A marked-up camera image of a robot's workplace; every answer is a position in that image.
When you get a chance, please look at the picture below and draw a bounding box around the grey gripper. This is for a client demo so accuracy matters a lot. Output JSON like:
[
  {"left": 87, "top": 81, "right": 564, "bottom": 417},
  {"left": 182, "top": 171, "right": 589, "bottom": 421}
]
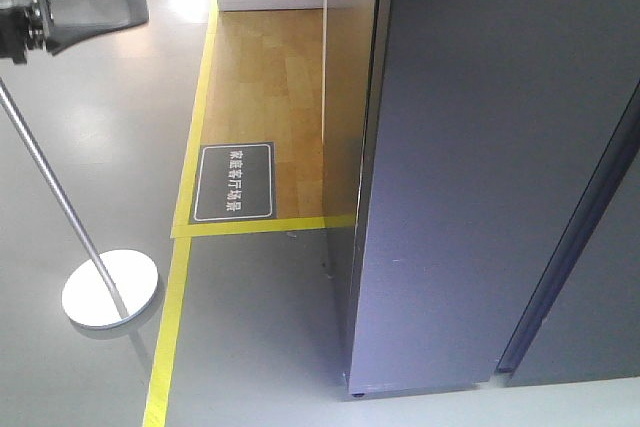
[{"left": 1, "top": 0, "right": 149, "bottom": 64}]

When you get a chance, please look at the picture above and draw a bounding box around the silver pole stand round base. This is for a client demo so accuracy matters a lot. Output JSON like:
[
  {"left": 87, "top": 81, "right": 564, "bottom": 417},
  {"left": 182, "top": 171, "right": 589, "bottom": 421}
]
[{"left": 1, "top": 85, "right": 159, "bottom": 330}]

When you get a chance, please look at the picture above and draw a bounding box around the grey floor sign white text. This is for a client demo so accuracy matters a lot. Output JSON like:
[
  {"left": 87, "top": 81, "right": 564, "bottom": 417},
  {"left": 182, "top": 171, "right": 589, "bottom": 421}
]
[{"left": 190, "top": 142, "right": 277, "bottom": 224}]

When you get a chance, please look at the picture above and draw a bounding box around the grey fridge with open door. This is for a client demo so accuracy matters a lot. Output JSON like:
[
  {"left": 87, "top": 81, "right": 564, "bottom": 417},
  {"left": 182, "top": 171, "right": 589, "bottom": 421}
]
[{"left": 348, "top": 0, "right": 639, "bottom": 394}]

